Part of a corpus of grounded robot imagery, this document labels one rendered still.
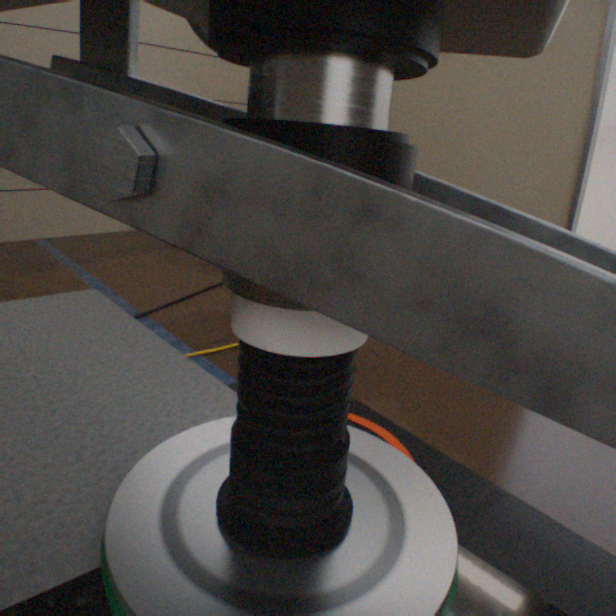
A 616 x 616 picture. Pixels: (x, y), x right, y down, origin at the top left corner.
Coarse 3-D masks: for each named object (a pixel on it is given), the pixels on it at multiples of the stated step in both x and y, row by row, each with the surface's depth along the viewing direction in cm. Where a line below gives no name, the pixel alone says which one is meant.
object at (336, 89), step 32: (256, 64) 18; (288, 64) 17; (320, 64) 17; (352, 64) 17; (384, 64) 18; (256, 96) 18; (288, 96) 17; (320, 96) 17; (352, 96) 17; (384, 96) 18; (256, 128) 17; (288, 128) 17; (320, 128) 17; (352, 128) 17; (384, 128) 19; (352, 160) 17; (384, 160) 17; (256, 288) 19
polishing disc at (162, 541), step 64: (192, 448) 32; (384, 448) 34; (128, 512) 26; (192, 512) 27; (384, 512) 28; (448, 512) 28; (128, 576) 22; (192, 576) 22; (256, 576) 23; (320, 576) 23; (384, 576) 23; (448, 576) 24
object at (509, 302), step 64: (0, 64) 18; (64, 64) 30; (0, 128) 20; (64, 128) 18; (128, 128) 16; (192, 128) 16; (64, 192) 19; (128, 192) 17; (192, 192) 17; (256, 192) 16; (320, 192) 15; (384, 192) 14; (448, 192) 24; (256, 256) 17; (320, 256) 16; (384, 256) 15; (448, 256) 14; (512, 256) 13; (576, 256) 22; (384, 320) 16; (448, 320) 15; (512, 320) 14; (576, 320) 13; (512, 384) 14; (576, 384) 14
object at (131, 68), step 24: (0, 0) 32; (24, 0) 33; (48, 0) 33; (72, 0) 33; (96, 0) 30; (120, 0) 30; (96, 24) 31; (120, 24) 30; (96, 48) 31; (120, 48) 31
